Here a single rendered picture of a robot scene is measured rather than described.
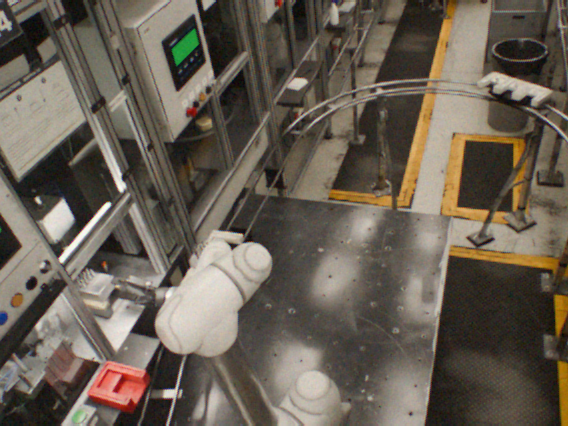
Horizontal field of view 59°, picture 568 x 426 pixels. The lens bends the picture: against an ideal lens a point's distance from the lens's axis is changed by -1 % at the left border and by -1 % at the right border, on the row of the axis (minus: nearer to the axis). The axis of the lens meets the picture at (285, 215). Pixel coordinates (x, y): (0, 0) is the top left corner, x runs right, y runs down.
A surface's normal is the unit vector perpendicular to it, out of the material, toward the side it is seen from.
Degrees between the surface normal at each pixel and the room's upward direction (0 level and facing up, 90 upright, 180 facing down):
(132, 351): 0
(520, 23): 91
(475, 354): 0
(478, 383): 0
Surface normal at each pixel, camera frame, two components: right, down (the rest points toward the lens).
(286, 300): -0.13, -0.74
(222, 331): 0.69, 0.32
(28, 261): 0.94, 0.12
